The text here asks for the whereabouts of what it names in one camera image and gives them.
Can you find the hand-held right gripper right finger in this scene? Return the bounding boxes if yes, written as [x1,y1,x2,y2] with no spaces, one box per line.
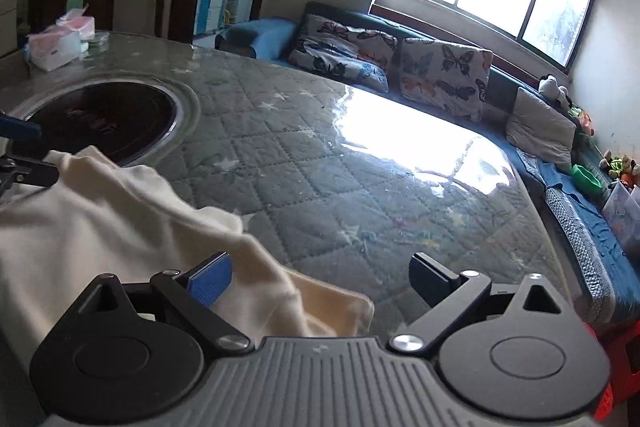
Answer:
[388,252,577,354]

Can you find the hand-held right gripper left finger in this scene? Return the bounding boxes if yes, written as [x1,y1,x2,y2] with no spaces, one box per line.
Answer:
[69,251,254,353]

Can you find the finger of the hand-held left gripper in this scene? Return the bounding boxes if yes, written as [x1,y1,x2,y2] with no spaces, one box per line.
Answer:
[0,151,60,198]
[0,113,43,146]

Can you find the cream white garment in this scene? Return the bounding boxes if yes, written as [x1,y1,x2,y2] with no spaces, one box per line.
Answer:
[0,145,376,360]

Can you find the black round induction cooker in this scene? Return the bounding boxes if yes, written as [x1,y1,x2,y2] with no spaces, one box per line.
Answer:
[22,82,179,166]

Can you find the white tissue pack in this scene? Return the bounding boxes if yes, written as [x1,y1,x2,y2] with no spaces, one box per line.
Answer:
[26,30,83,72]

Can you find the pink tissue pack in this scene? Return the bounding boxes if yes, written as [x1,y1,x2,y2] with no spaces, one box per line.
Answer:
[54,8,96,42]

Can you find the patterned grey sofa blanket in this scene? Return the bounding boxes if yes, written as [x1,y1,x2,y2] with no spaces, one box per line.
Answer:
[544,187,618,323]

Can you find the grey cushion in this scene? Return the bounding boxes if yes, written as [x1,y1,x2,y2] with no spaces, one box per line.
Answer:
[505,87,577,174]

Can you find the green plastic bowl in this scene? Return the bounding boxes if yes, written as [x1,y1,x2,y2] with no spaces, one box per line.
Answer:
[571,164,608,192]

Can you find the dark blue sofa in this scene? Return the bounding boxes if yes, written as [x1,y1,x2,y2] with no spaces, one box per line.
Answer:
[215,1,640,325]

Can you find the square butterfly print cushion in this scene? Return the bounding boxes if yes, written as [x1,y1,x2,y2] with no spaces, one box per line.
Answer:
[398,37,494,124]

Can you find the clear plastic storage box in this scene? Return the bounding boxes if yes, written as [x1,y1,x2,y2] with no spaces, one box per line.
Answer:
[601,181,640,253]

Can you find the red plastic stool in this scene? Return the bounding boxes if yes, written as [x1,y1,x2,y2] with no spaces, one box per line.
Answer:
[580,321,640,423]

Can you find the small plush toys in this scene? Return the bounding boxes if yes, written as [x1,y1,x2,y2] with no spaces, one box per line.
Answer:
[599,150,640,188]

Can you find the panda plush toy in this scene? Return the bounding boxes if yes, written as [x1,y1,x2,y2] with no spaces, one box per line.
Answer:
[537,74,571,108]

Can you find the blue white storage cabinet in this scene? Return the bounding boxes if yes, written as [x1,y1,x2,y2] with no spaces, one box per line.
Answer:
[192,0,236,36]

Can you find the long butterfly print cushion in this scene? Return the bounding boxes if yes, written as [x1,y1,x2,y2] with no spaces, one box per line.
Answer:
[287,13,399,94]

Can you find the blue pillow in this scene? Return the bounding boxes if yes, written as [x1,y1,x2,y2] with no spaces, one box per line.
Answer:
[216,18,299,60]

